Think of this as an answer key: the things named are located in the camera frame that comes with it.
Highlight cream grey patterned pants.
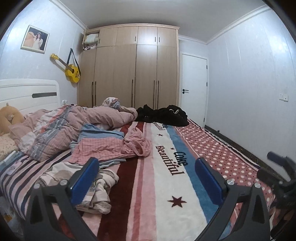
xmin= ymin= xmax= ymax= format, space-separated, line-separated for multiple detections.
xmin=36 ymin=162 xmax=119 ymax=214

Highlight black clothing pile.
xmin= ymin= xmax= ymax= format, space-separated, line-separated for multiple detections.
xmin=136 ymin=104 xmax=189 ymax=127

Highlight pink plaid quilt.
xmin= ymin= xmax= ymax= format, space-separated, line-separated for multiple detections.
xmin=9 ymin=105 xmax=137 ymax=162

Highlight striped fleece bed blanket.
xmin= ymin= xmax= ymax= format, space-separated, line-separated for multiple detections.
xmin=1 ymin=121 xmax=273 ymax=240

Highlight blue folded cloth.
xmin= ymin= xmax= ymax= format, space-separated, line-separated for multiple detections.
xmin=69 ymin=124 xmax=126 ymax=169

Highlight pink checked folded garment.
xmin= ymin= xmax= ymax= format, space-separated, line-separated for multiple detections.
xmin=69 ymin=127 xmax=152 ymax=166

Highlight white room door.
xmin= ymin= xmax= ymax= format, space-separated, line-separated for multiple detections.
xmin=181 ymin=54 xmax=208 ymax=126

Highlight white bed headboard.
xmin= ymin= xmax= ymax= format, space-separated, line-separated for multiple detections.
xmin=0 ymin=78 xmax=61 ymax=115

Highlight yellow ukulele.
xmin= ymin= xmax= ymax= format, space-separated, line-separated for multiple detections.
xmin=51 ymin=54 xmax=81 ymax=83

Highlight beige wooden wardrobe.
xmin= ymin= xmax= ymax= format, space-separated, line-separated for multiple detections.
xmin=77 ymin=23 xmax=180 ymax=109

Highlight white wall switch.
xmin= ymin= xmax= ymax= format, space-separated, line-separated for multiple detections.
xmin=279 ymin=93 xmax=288 ymax=102

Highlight framed wall photo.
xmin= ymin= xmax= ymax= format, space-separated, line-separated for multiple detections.
xmin=21 ymin=25 xmax=50 ymax=54

